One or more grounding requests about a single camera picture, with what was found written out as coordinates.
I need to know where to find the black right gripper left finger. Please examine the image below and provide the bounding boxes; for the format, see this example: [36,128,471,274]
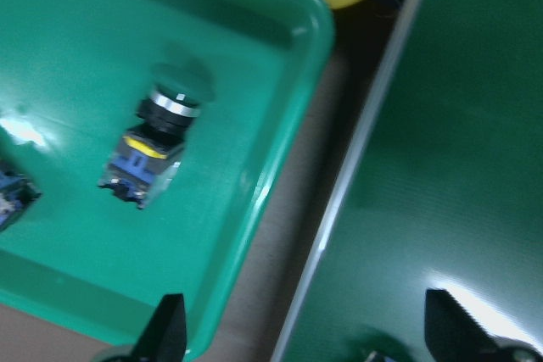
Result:
[129,293,188,362]

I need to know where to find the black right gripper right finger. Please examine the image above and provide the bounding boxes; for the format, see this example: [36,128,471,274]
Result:
[424,289,503,362]

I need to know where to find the green push button switch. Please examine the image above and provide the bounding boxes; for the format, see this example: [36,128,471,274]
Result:
[1,159,42,231]

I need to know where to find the green conveyor belt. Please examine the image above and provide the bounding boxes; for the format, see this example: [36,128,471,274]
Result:
[272,0,542,361]

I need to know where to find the green plastic tray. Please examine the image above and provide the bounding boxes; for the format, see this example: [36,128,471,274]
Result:
[1,0,334,360]

